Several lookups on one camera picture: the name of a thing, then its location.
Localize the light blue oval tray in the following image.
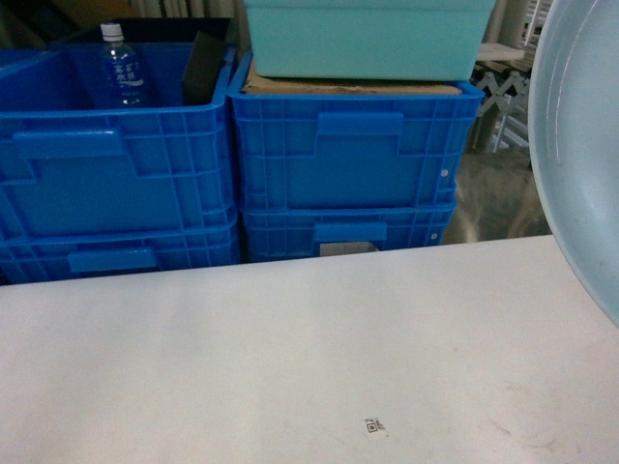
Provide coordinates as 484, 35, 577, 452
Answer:
528, 1, 618, 323

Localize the blue crate bottom right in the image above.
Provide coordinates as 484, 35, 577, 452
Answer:
242, 203, 456, 262

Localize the blue crate top right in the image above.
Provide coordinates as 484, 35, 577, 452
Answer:
228, 54, 484, 210

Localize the black flat panel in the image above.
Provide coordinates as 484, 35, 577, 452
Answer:
182, 32, 226, 106

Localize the teal plastic box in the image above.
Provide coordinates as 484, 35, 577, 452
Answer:
245, 1, 494, 81

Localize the clear water bottle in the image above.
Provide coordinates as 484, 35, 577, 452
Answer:
100, 22, 148, 107

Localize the blue crate top middle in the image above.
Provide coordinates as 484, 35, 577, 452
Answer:
1, 43, 237, 242

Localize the dark blue rear crate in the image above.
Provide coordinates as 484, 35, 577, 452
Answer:
62, 17, 232, 47

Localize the blue crate bottom middle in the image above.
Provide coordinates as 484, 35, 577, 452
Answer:
1, 220, 241, 284

